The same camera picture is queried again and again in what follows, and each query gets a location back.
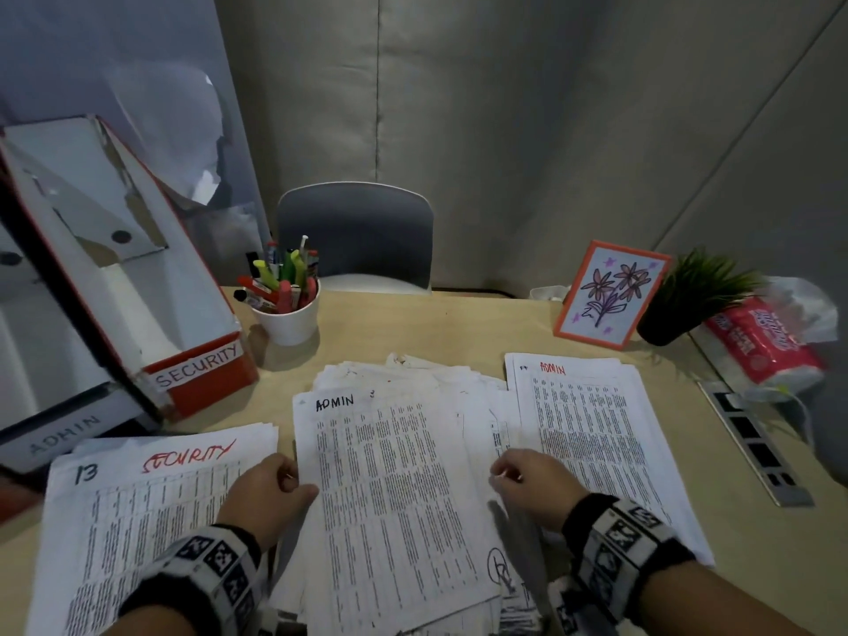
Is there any person's left hand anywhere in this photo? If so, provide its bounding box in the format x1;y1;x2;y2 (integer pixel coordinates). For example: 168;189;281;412
215;453;321;554

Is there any person's right hand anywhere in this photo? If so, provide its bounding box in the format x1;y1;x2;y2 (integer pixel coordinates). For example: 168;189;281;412
488;448;593;532

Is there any admin paper pile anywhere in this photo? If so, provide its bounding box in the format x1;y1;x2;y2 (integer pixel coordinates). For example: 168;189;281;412
504;352;716;569

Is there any security paper pile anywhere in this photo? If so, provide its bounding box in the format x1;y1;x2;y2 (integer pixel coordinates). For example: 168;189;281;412
25;421;279;636

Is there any unsorted paper pile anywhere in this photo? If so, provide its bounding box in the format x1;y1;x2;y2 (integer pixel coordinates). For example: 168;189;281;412
268;352;551;636

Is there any black admin file box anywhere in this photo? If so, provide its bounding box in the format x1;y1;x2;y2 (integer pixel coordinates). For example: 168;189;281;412
0;185;160;484

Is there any black left wristband with markers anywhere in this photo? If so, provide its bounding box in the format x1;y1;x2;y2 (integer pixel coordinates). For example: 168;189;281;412
117;524;264;636

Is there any black wristband with markers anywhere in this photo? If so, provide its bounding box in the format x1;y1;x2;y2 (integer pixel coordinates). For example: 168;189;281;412
561;493;697;624
117;524;264;636

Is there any black right wristband with markers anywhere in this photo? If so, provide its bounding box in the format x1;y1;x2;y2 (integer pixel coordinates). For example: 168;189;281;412
561;493;697;624

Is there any white pen cup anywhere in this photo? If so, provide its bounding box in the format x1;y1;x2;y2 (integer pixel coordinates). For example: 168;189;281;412
250;278;322;347

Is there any green plant in black pot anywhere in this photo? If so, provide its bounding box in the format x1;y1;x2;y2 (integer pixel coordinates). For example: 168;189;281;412
635;247;763;347

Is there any orange framed flower drawing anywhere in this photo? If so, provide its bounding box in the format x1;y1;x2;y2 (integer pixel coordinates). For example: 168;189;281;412
553;239;674;352

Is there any grey desk socket strip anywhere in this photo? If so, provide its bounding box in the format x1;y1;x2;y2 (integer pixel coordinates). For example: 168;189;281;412
699;380;816;509

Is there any bunch of coloured markers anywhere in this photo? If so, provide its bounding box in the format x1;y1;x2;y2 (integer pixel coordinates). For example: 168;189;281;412
232;234;321;315

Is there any red white paper towel pack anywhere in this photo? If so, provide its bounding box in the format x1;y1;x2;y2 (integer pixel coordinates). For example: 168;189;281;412
688;297;826;402

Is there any grey chair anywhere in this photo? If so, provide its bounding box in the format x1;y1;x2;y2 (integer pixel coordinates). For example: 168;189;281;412
275;181;435;296

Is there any clear plastic bag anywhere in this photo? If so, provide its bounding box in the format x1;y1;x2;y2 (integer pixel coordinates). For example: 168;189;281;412
761;276;839;345

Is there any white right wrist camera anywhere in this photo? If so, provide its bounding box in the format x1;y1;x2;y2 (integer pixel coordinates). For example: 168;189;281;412
546;575;601;636

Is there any white power cable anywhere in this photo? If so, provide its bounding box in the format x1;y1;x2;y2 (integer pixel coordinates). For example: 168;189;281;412
778;387;817;448

